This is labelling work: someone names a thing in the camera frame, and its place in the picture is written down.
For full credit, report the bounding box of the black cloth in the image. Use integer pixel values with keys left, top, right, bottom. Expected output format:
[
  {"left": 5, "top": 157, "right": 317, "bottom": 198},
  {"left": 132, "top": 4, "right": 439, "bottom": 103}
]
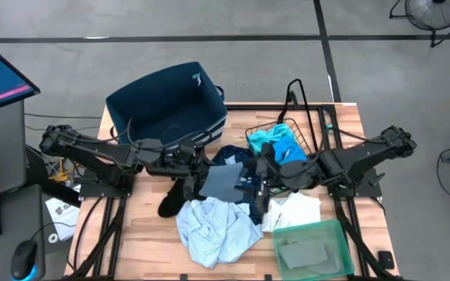
[{"left": 157, "top": 177, "right": 191, "bottom": 219}]

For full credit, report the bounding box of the yellow cable bundle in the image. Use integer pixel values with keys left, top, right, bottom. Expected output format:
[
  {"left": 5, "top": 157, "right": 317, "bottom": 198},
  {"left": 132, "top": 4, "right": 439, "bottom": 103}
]
[{"left": 51, "top": 157, "right": 72, "bottom": 184}]

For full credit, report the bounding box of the black wire basket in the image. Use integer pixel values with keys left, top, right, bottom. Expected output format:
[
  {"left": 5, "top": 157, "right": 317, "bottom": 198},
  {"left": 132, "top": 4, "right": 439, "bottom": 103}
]
[{"left": 245, "top": 118, "right": 320, "bottom": 196}]

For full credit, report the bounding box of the black computer mouse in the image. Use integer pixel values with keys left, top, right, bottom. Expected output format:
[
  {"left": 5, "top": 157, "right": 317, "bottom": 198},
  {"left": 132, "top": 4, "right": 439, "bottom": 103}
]
[{"left": 10, "top": 240, "right": 38, "bottom": 281}]

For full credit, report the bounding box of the small black clamp block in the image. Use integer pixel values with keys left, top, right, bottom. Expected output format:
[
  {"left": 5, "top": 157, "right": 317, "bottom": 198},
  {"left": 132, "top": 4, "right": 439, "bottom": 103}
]
[{"left": 377, "top": 251, "right": 395, "bottom": 270}]

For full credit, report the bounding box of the navy dotted cloth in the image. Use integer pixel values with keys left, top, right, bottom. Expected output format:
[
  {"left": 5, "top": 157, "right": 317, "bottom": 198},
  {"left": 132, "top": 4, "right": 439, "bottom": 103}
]
[{"left": 212, "top": 144, "right": 267, "bottom": 226}]

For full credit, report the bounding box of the bright blue cloth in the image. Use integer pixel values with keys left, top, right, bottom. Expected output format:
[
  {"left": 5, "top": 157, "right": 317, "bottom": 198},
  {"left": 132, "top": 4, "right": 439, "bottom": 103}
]
[{"left": 266, "top": 123, "right": 309, "bottom": 165}]

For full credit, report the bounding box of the grey desk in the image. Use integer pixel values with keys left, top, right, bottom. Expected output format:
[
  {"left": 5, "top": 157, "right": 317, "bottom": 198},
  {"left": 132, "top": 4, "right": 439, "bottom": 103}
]
[{"left": 0, "top": 100, "right": 47, "bottom": 281}]

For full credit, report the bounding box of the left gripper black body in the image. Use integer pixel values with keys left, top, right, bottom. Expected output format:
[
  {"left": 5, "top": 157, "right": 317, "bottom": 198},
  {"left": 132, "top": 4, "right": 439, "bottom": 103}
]
[{"left": 137, "top": 137, "right": 197, "bottom": 179}]

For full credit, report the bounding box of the white cloth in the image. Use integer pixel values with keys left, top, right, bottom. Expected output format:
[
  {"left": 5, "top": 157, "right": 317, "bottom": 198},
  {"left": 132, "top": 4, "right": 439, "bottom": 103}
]
[{"left": 261, "top": 191, "right": 323, "bottom": 233}]

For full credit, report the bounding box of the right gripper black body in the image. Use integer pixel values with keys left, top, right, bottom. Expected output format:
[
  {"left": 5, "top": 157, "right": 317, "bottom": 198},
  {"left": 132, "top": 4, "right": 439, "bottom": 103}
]
[{"left": 278, "top": 154, "right": 330, "bottom": 192}]

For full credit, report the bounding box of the blue-grey cloth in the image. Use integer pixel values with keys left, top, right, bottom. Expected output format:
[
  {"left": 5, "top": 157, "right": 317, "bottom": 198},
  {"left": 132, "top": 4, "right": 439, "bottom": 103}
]
[{"left": 198, "top": 162, "right": 245, "bottom": 204}]

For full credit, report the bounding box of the white printed paper sheet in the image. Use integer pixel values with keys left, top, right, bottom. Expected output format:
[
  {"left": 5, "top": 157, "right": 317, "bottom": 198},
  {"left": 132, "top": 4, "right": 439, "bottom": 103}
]
[{"left": 45, "top": 197, "right": 81, "bottom": 242}]

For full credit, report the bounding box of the green translucent plastic tray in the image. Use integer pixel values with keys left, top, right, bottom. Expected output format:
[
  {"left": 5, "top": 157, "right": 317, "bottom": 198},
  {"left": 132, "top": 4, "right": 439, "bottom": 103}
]
[{"left": 272, "top": 218, "right": 355, "bottom": 281}]

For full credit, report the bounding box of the black cable loop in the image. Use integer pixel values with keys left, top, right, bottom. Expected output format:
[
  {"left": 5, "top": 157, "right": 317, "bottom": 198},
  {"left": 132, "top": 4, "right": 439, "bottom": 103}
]
[{"left": 286, "top": 78, "right": 311, "bottom": 114}]

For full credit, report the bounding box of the navy fabric storage bin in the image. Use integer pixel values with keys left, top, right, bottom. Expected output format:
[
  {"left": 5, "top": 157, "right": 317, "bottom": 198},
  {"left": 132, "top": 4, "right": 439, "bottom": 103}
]
[{"left": 105, "top": 61, "right": 229, "bottom": 157}]

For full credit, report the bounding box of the black floor fan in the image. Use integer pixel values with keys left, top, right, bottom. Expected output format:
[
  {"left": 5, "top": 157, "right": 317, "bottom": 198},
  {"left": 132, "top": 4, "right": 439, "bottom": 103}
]
[{"left": 389, "top": 0, "right": 450, "bottom": 48}]

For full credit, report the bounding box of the light blue patterned cloth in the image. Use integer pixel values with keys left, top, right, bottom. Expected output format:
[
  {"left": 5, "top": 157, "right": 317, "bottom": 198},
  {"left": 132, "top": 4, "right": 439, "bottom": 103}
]
[{"left": 175, "top": 196, "right": 265, "bottom": 269}]

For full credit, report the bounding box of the black metal rig frame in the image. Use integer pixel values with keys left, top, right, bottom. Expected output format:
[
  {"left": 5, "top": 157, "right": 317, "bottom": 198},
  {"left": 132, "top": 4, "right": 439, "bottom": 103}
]
[{"left": 64, "top": 101, "right": 404, "bottom": 281}]

